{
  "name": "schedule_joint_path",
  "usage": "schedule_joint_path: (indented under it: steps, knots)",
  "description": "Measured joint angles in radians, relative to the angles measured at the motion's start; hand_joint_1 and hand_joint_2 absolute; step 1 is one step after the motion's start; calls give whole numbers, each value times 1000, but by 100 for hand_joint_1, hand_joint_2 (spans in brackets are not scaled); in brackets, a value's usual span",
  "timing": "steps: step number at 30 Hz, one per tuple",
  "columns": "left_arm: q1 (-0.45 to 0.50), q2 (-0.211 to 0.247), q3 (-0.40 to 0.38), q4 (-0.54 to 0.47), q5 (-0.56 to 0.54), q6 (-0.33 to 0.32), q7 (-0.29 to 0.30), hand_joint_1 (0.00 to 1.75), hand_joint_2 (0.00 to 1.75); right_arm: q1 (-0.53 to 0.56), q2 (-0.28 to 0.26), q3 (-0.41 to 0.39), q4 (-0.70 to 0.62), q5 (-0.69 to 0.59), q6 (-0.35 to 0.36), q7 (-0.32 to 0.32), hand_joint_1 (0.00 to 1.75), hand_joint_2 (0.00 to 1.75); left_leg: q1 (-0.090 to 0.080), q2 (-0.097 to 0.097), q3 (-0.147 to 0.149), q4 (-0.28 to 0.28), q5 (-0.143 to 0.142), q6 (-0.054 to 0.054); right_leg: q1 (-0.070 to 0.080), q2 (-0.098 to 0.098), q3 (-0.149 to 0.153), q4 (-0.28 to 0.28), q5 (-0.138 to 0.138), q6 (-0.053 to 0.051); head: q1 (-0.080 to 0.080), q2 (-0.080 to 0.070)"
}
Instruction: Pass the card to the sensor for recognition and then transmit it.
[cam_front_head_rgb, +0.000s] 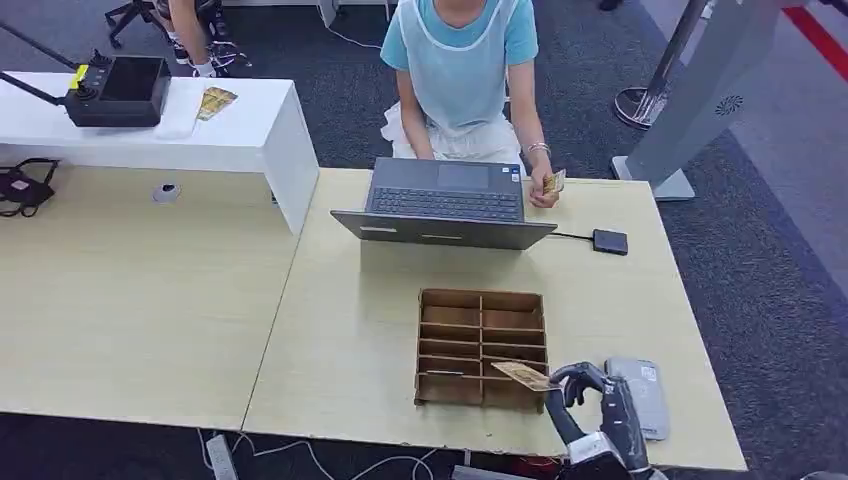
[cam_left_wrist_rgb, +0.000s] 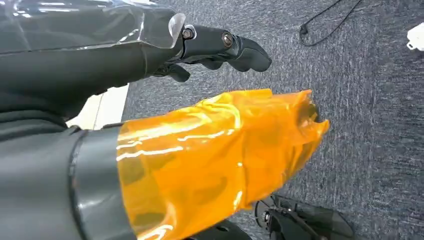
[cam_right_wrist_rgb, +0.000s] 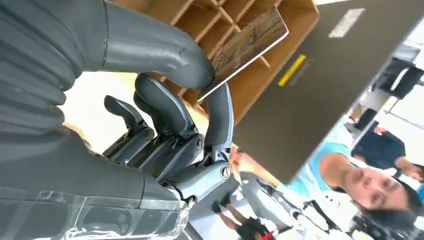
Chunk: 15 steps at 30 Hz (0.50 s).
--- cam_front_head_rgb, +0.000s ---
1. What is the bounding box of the black boom rod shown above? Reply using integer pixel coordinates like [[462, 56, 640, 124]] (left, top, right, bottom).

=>
[[0, 21, 81, 72], [0, 71, 68, 107]]

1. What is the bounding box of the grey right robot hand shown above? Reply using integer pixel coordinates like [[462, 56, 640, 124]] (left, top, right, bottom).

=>
[[544, 360, 654, 474]]

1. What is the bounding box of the yellow card pack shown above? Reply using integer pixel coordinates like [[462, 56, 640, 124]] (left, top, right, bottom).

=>
[[195, 86, 240, 123]]

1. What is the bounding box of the white card reader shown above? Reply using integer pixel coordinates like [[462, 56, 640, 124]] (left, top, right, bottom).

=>
[[603, 356, 671, 443]]

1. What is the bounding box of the small black hub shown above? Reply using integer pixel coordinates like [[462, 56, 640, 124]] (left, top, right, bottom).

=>
[[592, 228, 630, 257]]

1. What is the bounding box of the grey kiosk stand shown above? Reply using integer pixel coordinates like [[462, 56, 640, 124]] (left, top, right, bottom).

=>
[[609, 0, 784, 203]]

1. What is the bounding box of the wooden card box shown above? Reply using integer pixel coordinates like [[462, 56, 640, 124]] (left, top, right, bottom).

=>
[[413, 288, 551, 415]]

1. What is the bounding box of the white desk riser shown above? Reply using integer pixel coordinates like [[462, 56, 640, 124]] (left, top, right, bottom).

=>
[[0, 70, 321, 236]]

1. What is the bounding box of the grey laptop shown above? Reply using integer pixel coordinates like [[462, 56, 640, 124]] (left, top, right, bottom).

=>
[[329, 156, 558, 252]]

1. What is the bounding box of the yellow printed card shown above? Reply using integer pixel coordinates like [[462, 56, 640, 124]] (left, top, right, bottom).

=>
[[490, 360, 558, 394]]

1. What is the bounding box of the white floor cable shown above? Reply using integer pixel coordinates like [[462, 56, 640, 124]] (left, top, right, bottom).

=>
[[195, 428, 440, 480]]

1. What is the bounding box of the black chair base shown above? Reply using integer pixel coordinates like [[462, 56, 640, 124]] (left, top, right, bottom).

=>
[[103, 0, 162, 50]]

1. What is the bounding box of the black controller unit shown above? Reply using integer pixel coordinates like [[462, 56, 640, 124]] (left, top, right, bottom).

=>
[[62, 49, 173, 129]]

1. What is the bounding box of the white power strip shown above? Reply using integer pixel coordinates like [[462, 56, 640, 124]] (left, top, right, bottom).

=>
[[205, 433, 240, 480]]

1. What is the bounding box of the background person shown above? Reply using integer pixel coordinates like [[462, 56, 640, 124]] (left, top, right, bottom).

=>
[[155, 0, 231, 79]]

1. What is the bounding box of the black strap bag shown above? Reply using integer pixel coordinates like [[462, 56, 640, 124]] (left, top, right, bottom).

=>
[[0, 157, 61, 219]]

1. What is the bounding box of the chrome stanchion post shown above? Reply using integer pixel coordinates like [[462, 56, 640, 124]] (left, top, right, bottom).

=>
[[614, 0, 705, 130]]

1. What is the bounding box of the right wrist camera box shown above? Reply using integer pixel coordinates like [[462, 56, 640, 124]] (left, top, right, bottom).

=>
[[567, 431, 629, 480]]

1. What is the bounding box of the seated person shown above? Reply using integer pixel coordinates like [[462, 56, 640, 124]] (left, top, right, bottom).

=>
[[379, 0, 568, 210]]

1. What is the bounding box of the white paper sheet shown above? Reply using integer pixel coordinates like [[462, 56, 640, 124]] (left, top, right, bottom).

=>
[[154, 77, 205, 141]]

